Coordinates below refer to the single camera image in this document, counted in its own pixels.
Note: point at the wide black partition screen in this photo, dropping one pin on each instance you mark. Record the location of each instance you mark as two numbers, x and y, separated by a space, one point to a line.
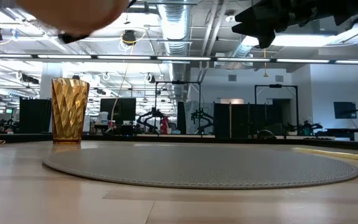
244 119

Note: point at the black partition panel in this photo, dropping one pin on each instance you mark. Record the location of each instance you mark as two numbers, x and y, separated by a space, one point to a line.
34 115

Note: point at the yellow chopstick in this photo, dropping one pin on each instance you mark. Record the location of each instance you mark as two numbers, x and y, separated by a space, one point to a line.
337 153

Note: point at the round orange plate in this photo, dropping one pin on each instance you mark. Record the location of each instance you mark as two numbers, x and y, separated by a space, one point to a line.
73 14

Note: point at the silver ceiling air duct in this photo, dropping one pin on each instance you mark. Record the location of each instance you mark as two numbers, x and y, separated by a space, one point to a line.
176 31

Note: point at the black aluminium table frame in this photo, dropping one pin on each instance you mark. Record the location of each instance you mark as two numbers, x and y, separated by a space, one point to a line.
179 138

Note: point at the black tall rig frame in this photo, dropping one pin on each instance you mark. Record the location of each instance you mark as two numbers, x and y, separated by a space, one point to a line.
275 86
178 82

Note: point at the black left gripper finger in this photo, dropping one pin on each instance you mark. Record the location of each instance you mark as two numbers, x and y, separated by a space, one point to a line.
70 37

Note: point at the round grey woven placemat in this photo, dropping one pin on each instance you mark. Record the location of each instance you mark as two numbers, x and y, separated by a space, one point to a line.
197 168

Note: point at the white bucket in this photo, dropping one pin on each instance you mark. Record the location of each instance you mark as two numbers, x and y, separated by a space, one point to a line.
103 117

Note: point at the wall-side dark monitor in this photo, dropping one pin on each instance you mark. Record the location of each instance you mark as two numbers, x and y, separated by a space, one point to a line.
345 110

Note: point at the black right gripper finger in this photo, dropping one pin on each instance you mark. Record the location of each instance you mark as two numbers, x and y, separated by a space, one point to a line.
264 34
266 12

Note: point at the long ceiling light strip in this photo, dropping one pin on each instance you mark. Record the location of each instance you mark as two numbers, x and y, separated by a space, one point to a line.
179 58

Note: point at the red background object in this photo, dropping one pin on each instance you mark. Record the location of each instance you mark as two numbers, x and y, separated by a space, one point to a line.
164 125

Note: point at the black background robot arm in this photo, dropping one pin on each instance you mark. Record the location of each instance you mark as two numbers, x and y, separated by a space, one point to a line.
202 117
150 116

